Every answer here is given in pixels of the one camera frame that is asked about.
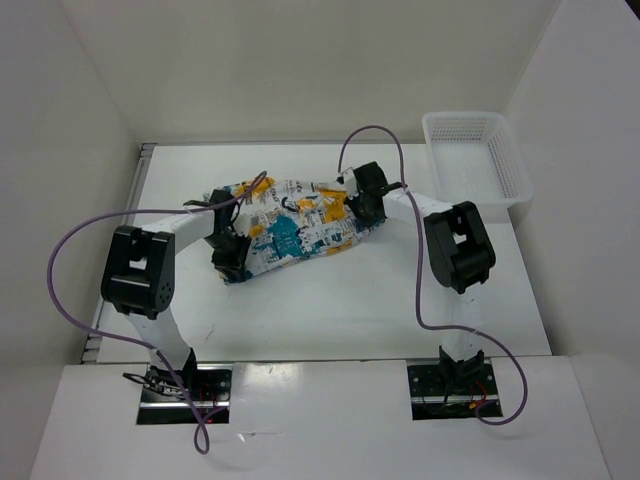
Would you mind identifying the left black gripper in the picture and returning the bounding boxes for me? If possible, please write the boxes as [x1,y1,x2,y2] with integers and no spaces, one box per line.
[203,230,251,281]

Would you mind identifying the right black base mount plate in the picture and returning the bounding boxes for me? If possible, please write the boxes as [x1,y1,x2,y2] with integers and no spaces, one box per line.
[407,360,503,421]

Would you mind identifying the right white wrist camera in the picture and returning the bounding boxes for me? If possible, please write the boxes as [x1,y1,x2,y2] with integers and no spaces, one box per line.
[338,168,359,198]

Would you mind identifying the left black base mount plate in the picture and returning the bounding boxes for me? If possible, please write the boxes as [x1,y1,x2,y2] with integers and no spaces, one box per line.
[135,363,235,426]

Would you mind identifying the aluminium table edge rail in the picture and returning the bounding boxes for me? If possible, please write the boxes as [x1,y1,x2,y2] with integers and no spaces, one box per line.
[80,143,156,365]

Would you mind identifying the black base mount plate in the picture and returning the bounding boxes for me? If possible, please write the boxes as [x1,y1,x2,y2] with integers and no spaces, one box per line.
[407,360,503,421]
[135,363,235,426]

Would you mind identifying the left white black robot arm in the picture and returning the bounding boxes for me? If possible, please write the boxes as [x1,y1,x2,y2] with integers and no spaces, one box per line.
[101,190,251,400]

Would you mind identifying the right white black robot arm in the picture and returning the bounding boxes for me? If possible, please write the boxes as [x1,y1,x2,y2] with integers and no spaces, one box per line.
[338,162,496,396]

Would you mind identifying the printed white teal yellow shorts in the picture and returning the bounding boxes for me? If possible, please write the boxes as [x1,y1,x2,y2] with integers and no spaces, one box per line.
[219,177,386,284]

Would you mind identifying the white plastic mesh basket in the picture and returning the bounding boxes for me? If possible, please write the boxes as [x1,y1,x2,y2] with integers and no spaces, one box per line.
[422,111,534,208]

